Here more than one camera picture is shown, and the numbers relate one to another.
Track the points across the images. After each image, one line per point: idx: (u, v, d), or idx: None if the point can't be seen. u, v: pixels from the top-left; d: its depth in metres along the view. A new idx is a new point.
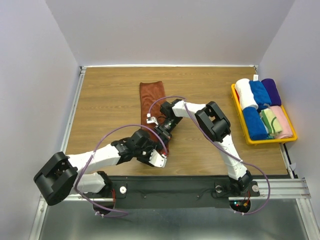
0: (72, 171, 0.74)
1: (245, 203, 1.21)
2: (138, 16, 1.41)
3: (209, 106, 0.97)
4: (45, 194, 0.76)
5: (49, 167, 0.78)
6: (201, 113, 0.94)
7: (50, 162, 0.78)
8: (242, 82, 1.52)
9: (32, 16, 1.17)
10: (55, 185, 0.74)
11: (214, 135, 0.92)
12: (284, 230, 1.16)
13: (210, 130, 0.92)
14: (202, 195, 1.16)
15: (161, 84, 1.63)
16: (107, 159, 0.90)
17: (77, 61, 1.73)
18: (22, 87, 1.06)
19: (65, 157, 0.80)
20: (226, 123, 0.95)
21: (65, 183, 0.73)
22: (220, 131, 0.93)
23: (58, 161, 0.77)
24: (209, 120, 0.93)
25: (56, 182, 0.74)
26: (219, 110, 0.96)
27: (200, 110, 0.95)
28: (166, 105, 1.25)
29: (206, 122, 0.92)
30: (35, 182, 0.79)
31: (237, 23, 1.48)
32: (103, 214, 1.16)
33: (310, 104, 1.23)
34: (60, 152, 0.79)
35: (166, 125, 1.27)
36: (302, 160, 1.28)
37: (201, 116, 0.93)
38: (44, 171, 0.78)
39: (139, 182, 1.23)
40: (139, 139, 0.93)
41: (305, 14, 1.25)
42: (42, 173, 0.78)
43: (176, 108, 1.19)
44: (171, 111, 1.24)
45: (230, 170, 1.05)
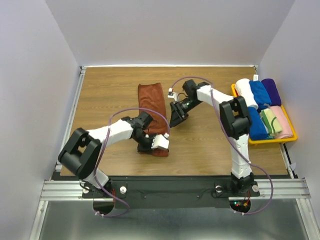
0: (96, 142, 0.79)
1: (245, 203, 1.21)
2: (138, 16, 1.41)
3: (236, 100, 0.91)
4: (73, 170, 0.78)
5: (72, 143, 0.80)
6: (225, 105, 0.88)
7: (72, 139, 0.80)
8: (242, 82, 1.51)
9: (32, 15, 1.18)
10: (84, 157, 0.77)
11: (232, 131, 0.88)
12: (284, 230, 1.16)
13: (229, 125, 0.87)
14: (202, 195, 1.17)
15: (160, 86, 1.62)
16: (122, 132, 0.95)
17: (77, 61, 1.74)
18: (22, 87, 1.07)
19: (86, 133, 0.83)
20: (248, 122, 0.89)
21: (94, 152, 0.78)
22: (239, 128, 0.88)
23: (80, 135, 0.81)
24: (232, 114, 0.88)
25: (85, 154, 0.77)
26: (245, 106, 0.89)
27: (225, 102, 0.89)
28: (192, 86, 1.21)
29: (227, 116, 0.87)
30: (59, 162, 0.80)
31: (237, 23, 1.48)
32: (103, 214, 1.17)
33: (310, 104, 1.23)
34: (80, 128, 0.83)
35: (184, 104, 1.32)
36: (302, 160, 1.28)
37: (225, 109, 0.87)
38: (68, 148, 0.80)
39: (139, 182, 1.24)
40: (146, 117, 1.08)
41: (305, 14, 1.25)
42: (66, 151, 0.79)
43: (200, 90, 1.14)
44: (195, 92, 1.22)
45: (236, 170, 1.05)
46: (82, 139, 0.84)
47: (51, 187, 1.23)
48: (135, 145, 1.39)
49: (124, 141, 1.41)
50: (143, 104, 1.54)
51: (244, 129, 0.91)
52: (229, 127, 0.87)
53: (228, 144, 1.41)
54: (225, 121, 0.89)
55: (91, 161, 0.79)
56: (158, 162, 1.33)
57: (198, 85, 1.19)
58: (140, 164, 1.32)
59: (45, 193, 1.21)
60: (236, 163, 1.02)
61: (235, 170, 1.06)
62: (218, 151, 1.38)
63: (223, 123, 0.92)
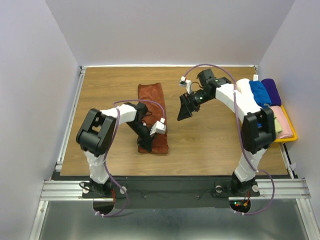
0: (111, 118, 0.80)
1: (245, 203, 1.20)
2: (138, 16, 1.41)
3: (263, 111, 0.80)
4: (93, 147, 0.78)
5: (88, 122, 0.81)
6: (251, 117, 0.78)
7: (87, 118, 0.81)
8: (242, 82, 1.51)
9: (33, 15, 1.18)
10: (101, 133, 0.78)
11: (253, 147, 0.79)
12: (284, 230, 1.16)
13: (252, 140, 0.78)
14: (202, 196, 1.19)
15: (160, 86, 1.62)
16: (129, 113, 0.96)
17: (77, 61, 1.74)
18: (22, 87, 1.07)
19: (99, 112, 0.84)
20: (271, 138, 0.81)
21: (109, 128, 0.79)
22: (261, 144, 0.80)
23: (95, 114, 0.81)
24: (257, 129, 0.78)
25: (102, 130, 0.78)
26: (272, 120, 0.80)
27: (251, 114, 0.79)
28: (210, 81, 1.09)
29: (252, 131, 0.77)
30: (78, 142, 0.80)
31: (237, 23, 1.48)
32: (103, 214, 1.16)
33: (310, 104, 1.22)
34: (93, 108, 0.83)
35: (195, 98, 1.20)
36: (303, 160, 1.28)
37: (251, 123, 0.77)
38: (85, 127, 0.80)
39: (140, 182, 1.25)
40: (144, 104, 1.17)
41: (305, 14, 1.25)
42: (84, 130, 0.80)
43: (221, 90, 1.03)
44: (212, 88, 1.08)
45: (239, 172, 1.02)
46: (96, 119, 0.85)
47: (51, 187, 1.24)
48: (135, 145, 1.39)
49: (124, 141, 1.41)
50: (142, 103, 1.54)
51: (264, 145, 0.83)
52: (252, 141, 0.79)
53: (228, 144, 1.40)
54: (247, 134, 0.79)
55: (109, 136, 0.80)
56: (158, 162, 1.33)
57: (218, 81, 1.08)
58: (140, 164, 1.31)
59: (45, 193, 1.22)
60: (241, 167, 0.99)
61: (238, 172, 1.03)
62: (218, 151, 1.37)
63: (244, 136, 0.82)
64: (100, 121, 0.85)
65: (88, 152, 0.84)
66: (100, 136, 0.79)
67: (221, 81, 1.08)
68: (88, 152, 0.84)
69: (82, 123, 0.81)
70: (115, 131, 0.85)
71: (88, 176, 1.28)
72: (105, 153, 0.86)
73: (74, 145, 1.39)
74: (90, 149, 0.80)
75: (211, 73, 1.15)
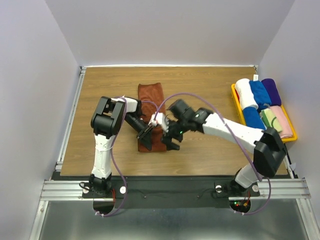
0: (121, 103, 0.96)
1: (245, 203, 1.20)
2: (138, 16, 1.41)
3: (267, 134, 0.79)
4: (107, 128, 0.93)
5: (101, 107, 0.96)
6: (262, 146, 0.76)
7: (100, 104, 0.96)
8: (242, 82, 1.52)
9: (33, 15, 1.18)
10: (113, 116, 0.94)
11: (274, 172, 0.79)
12: (284, 230, 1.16)
13: (271, 167, 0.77)
14: (202, 195, 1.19)
15: (160, 86, 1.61)
16: (133, 102, 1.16)
17: (77, 61, 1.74)
18: (22, 87, 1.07)
19: (109, 100, 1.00)
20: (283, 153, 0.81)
21: (120, 111, 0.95)
22: (278, 164, 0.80)
23: (106, 100, 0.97)
24: (271, 154, 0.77)
25: (114, 113, 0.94)
26: (279, 138, 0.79)
27: (261, 143, 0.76)
28: (191, 119, 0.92)
29: (268, 159, 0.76)
30: (92, 126, 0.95)
31: (237, 23, 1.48)
32: (103, 214, 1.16)
33: (310, 103, 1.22)
34: (103, 96, 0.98)
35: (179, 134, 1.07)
36: (303, 160, 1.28)
37: (265, 153, 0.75)
38: (98, 112, 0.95)
39: (140, 181, 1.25)
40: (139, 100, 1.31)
41: (305, 14, 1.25)
42: (97, 115, 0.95)
43: (207, 125, 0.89)
44: (196, 125, 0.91)
45: (242, 180, 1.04)
46: (106, 106, 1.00)
47: (51, 187, 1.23)
48: (135, 145, 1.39)
49: (124, 141, 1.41)
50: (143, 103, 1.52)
51: None
52: (271, 167, 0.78)
53: (228, 144, 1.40)
54: (263, 163, 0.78)
55: (120, 118, 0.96)
56: (158, 162, 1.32)
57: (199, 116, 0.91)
58: (140, 164, 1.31)
59: (45, 193, 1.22)
60: (243, 176, 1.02)
61: (240, 180, 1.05)
62: (218, 151, 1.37)
63: (257, 163, 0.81)
64: (109, 107, 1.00)
65: (100, 135, 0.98)
66: (112, 118, 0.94)
67: (201, 114, 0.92)
68: (101, 134, 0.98)
69: (95, 110, 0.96)
70: (124, 115, 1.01)
71: (88, 176, 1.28)
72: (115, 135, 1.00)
73: (74, 145, 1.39)
74: (104, 131, 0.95)
75: (185, 103, 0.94)
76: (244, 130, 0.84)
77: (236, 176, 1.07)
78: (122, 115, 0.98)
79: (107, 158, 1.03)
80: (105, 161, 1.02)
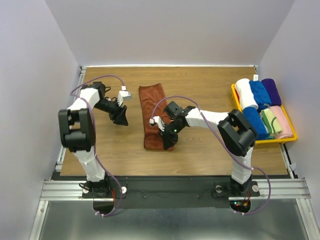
0: (86, 110, 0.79)
1: (245, 203, 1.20)
2: (138, 16, 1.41)
3: (233, 115, 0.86)
4: (84, 143, 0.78)
5: (64, 123, 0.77)
6: (225, 124, 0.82)
7: (61, 120, 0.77)
8: (242, 82, 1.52)
9: (32, 15, 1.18)
10: (84, 128, 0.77)
11: (241, 149, 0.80)
12: (284, 230, 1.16)
13: (237, 144, 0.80)
14: (202, 195, 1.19)
15: (160, 86, 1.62)
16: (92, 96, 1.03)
17: (77, 61, 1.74)
18: (22, 87, 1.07)
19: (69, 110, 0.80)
20: (253, 135, 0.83)
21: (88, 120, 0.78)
22: (247, 143, 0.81)
23: (67, 114, 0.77)
24: (234, 130, 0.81)
25: (84, 126, 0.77)
26: (244, 119, 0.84)
27: (223, 121, 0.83)
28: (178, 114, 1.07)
29: (230, 135, 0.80)
30: (65, 146, 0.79)
31: (237, 23, 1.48)
32: (103, 214, 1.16)
33: (310, 104, 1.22)
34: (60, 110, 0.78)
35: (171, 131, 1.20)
36: (302, 160, 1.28)
37: (226, 129, 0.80)
38: (64, 131, 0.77)
39: (139, 182, 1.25)
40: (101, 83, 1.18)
41: (305, 15, 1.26)
42: (65, 133, 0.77)
43: (189, 117, 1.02)
44: (182, 119, 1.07)
45: (239, 177, 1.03)
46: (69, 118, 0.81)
47: (51, 187, 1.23)
48: (135, 145, 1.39)
49: (124, 141, 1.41)
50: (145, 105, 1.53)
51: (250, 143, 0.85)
52: (238, 144, 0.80)
53: None
54: (229, 141, 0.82)
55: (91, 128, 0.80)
56: (158, 162, 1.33)
57: (183, 111, 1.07)
58: (140, 164, 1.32)
59: (45, 193, 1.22)
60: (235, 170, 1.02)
61: (235, 176, 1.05)
62: (218, 151, 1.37)
63: (227, 144, 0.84)
64: (72, 118, 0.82)
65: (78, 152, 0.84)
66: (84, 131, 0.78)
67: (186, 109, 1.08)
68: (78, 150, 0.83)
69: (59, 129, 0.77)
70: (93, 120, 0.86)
71: None
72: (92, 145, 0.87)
73: None
74: (81, 146, 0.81)
75: (174, 104, 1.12)
76: (214, 115, 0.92)
77: (232, 174, 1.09)
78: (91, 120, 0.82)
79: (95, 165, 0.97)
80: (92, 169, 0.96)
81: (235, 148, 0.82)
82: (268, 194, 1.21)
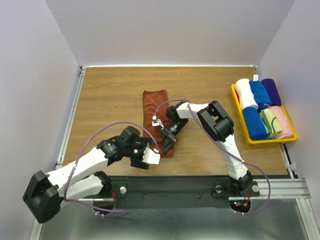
0: (53, 191, 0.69)
1: (245, 203, 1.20)
2: (137, 15, 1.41)
3: (211, 105, 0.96)
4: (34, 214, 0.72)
5: (30, 188, 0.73)
6: (204, 112, 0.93)
7: (30, 184, 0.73)
8: (242, 82, 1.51)
9: (33, 16, 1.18)
10: (39, 207, 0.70)
11: (217, 133, 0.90)
12: (284, 230, 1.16)
13: (213, 129, 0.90)
14: (202, 195, 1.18)
15: (165, 92, 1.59)
16: (94, 165, 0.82)
17: (77, 61, 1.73)
18: (22, 86, 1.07)
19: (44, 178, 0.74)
20: (229, 123, 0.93)
21: (49, 202, 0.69)
22: (223, 130, 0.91)
23: (38, 181, 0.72)
24: (211, 118, 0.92)
25: (40, 204, 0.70)
26: (221, 109, 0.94)
27: (202, 109, 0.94)
28: (171, 108, 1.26)
29: (207, 121, 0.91)
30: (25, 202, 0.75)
31: (237, 23, 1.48)
32: (103, 214, 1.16)
33: (310, 104, 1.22)
34: (39, 172, 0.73)
35: (172, 128, 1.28)
36: (303, 160, 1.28)
37: (203, 115, 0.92)
38: (29, 191, 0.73)
39: (138, 182, 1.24)
40: (128, 136, 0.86)
41: (305, 15, 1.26)
42: (27, 195, 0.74)
43: (180, 109, 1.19)
44: (175, 112, 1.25)
45: (233, 172, 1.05)
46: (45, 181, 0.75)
47: None
48: None
49: None
50: (147, 111, 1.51)
51: (228, 130, 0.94)
52: (214, 130, 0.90)
53: None
54: (207, 127, 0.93)
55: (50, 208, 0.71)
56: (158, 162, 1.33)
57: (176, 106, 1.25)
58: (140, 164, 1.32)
59: None
60: (229, 164, 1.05)
61: (230, 171, 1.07)
62: (218, 151, 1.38)
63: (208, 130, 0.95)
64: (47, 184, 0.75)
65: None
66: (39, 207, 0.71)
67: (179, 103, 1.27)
68: None
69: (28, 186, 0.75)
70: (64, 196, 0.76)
71: None
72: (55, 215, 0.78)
73: (74, 145, 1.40)
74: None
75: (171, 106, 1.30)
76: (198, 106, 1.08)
77: (228, 172, 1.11)
78: (57, 201, 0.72)
79: (84, 189, 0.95)
80: (84, 194, 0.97)
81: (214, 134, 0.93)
82: (268, 194, 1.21)
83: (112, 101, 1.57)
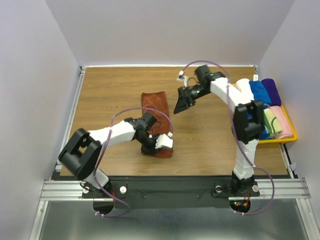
0: (97, 144, 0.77)
1: (245, 203, 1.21)
2: (138, 16, 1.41)
3: (253, 103, 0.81)
4: (73, 170, 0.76)
5: (72, 143, 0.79)
6: (241, 108, 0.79)
7: (73, 138, 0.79)
8: (242, 82, 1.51)
9: (32, 15, 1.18)
10: (82, 158, 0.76)
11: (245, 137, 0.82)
12: (284, 230, 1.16)
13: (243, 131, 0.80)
14: (202, 195, 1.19)
15: (164, 94, 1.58)
16: (126, 133, 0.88)
17: (77, 61, 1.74)
18: (22, 86, 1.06)
19: (86, 133, 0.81)
20: (261, 128, 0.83)
21: (93, 154, 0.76)
22: (251, 133, 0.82)
23: (81, 135, 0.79)
24: (247, 118, 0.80)
25: (83, 155, 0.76)
26: (262, 110, 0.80)
27: (242, 105, 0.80)
28: (206, 74, 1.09)
29: (242, 122, 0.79)
30: (60, 161, 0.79)
31: (237, 23, 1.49)
32: (103, 214, 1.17)
33: (310, 104, 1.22)
34: (81, 128, 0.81)
35: (194, 91, 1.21)
36: (303, 160, 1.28)
37: (241, 114, 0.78)
38: (68, 148, 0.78)
39: (139, 182, 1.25)
40: (150, 118, 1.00)
41: (305, 14, 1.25)
42: (67, 151, 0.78)
43: (214, 84, 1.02)
44: (208, 82, 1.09)
45: (238, 170, 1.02)
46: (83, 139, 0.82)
47: (51, 187, 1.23)
48: (135, 145, 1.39)
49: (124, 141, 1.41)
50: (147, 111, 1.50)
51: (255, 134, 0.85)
52: (242, 130, 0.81)
53: (228, 144, 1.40)
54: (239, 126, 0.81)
55: (91, 162, 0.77)
56: (158, 162, 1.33)
57: (213, 74, 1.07)
58: (140, 164, 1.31)
59: (45, 193, 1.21)
60: (238, 163, 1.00)
61: (237, 170, 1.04)
62: (218, 151, 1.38)
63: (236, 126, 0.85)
64: (86, 142, 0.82)
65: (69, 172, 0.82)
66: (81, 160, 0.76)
67: (216, 75, 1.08)
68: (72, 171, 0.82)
69: (67, 143, 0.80)
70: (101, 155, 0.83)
71: None
72: (88, 175, 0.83)
73: None
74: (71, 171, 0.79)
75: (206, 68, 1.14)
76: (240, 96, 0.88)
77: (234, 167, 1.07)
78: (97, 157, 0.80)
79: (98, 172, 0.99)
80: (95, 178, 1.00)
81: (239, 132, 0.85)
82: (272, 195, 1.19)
83: (112, 101, 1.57)
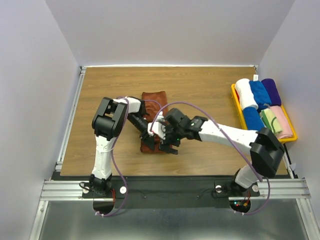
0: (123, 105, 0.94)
1: (245, 203, 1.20)
2: (137, 16, 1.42)
3: (260, 133, 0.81)
4: (108, 129, 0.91)
5: (101, 109, 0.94)
6: (257, 147, 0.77)
7: (101, 105, 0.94)
8: (242, 82, 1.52)
9: (32, 15, 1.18)
10: (114, 117, 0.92)
11: (275, 173, 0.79)
12: (284, 230, 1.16)
13: (272, 168, 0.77)
14: (202, 195, 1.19)
15: (164, 94, 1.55)
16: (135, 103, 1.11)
17: (77, 61, 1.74)
18: (22, 87, 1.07)
19: (111, 101, 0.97)
20: (281, 152, 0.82)
21: (122, 113, 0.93)
22: (277, 162, 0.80)
23: (108, 101, 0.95)
24: (267, 154, 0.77)
25: (115, 116, 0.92)
26: (273, 136, 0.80)
27: (256, 144, 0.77)
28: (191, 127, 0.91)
29: (266, 161, 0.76)
30: (94, 126, 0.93)
31: (237, 23, 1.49)
32: (103, 214, 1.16)
33: (310, 103, 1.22)
34: (105, 97, 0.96)
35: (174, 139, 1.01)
36: (303, 160, 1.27)
37: (261, 153, 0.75)
38: (99, 112, 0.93)
39: (139, 182, 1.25)
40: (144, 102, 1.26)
41: (305, 14, 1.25)
42: (99, 115, 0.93)
43: (203, 132, 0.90)
44: (194, 133, 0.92)
45: (243, 181, 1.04)
46: (108, 107, 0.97)
47: (51, 187, 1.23)
48: (135, 145, 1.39)
49: (124, 141, 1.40)
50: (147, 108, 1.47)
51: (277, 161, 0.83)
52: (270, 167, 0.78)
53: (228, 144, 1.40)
54: (262, 166, 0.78)
55: (121, 121, 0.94)
56: (158, 162, 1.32)
57: (195, 125, 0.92)
58: (139, 164, 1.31)
59: (45, 193, 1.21)
60: (243, 177, 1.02)
61: (240, 181, 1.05)
62: (217, 151, 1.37)
63: (255, 165, 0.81)
64: (111, 108, 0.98)
65: (101, 136, 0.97)
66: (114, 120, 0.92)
67: (197, 122, 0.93)
68: (102, 135, 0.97)
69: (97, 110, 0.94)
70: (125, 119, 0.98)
71: (88, 175, 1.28)
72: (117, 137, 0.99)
73: (74, 144, 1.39)
74: (105, 132, 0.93)
75: (180, 112, 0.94)
76: (238, 133, 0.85)
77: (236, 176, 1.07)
78: (124, 117, 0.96)
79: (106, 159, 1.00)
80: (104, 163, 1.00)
81: (263, 170, 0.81)
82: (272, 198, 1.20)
83: None
